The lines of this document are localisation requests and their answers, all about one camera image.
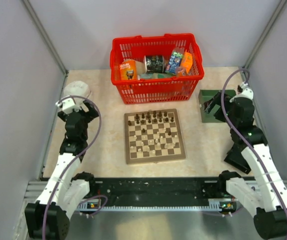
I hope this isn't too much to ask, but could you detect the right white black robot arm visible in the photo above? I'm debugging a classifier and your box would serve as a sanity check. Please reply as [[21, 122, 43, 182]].
[[203, 91, 287, 240]]

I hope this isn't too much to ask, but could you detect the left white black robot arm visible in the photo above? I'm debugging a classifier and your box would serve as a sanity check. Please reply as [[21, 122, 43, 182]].
[[24, 95, 101, 240]]

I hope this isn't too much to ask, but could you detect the wooden chess board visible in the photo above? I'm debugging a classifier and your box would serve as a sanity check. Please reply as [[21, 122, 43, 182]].
[[124, 108, 186, 165]]

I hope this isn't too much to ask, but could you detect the green plastic tray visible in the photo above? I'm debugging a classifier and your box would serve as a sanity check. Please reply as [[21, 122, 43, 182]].
[[198, 89, 226, 123]]

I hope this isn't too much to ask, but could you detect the black stand block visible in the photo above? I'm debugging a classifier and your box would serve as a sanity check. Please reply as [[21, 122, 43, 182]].
[[224, 144, 251, 174]]

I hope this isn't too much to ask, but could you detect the white crumpled cloth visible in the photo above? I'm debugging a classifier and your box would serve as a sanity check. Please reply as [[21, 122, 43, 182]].
[[63, 80, 91, 108]]

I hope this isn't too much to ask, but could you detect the orange carton package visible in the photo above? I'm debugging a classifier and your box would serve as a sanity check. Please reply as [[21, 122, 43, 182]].
[[175, 51, 193, 77]]

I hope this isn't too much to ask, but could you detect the blue snack package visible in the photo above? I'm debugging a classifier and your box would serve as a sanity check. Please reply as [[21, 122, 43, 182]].
[[165, 47, 185, 75]]

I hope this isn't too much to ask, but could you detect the orange razor package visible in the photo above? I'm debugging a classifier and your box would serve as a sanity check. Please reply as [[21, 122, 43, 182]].
[[119, 59, 137, 81]]

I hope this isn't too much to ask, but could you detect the red plastic shopping basket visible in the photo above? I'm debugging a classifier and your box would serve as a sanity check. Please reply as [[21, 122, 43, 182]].
[[110, 33, 205, 105]]

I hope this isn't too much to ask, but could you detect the green pouch package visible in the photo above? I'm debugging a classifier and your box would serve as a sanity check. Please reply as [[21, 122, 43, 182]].
[[137, 72, 173, 80]]

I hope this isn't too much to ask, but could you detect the black printed can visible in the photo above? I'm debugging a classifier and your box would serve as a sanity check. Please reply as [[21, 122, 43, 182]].
[[143, 55, 165, 74]]

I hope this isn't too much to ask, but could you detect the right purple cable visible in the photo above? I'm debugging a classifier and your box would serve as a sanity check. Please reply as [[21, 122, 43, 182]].
[[220, 68, 287, 240]]

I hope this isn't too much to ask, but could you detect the black mounting base rail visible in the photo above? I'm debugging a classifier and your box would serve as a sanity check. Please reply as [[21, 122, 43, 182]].
[[85, 177, 233, 207]]

